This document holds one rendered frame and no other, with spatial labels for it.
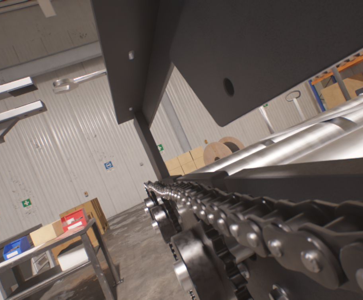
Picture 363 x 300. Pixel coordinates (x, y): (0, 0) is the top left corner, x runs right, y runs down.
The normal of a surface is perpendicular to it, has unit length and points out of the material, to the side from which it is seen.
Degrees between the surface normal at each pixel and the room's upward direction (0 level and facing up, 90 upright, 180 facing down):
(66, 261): 90
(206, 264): 71
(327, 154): 25
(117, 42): 180
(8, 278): 90
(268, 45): 90
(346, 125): 59
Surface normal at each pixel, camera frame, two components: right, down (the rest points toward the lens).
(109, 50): 0.40, 0.91
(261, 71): -0.90, 0.39
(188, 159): 0.11, -0.08
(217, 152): -0.70, 0.29
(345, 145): -0.29, -0.88
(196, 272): 0.04, -0.40
